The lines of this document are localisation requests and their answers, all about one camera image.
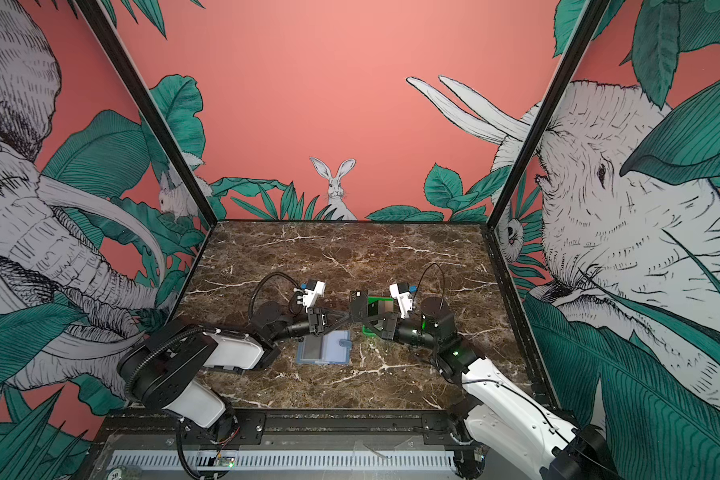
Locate green plastic card tray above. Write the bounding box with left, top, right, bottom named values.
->
left=361, top=291, right=401, bottom=341

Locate blue leather card holder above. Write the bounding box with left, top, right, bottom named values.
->
left=296, top=330, right=352, bottom=365

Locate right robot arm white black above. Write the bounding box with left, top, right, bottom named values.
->
left=350, top=291, right=620, bottom=479

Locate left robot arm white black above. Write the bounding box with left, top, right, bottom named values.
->
left=117, top=301, right=328, bottom=429

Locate gold credit card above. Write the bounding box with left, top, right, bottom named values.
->
left=377, top=299, right=396, bottom=314

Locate black front mounting rail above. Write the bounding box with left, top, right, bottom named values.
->
left=94, top=408, right=471, bottom=448

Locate white slotted cable duct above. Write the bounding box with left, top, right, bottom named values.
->
left=107, top=449, right=457, bottom=472

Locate right black frame post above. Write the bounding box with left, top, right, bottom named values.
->
left=487, top=0, right=609, bottom=231

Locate black frame post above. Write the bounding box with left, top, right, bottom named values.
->
left=75, top=0, right=218, bottom=229
left=487, top=0, right=609, bottom=231

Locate left black frame post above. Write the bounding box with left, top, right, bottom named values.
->
left=75, top=0, right=218, bottom=229

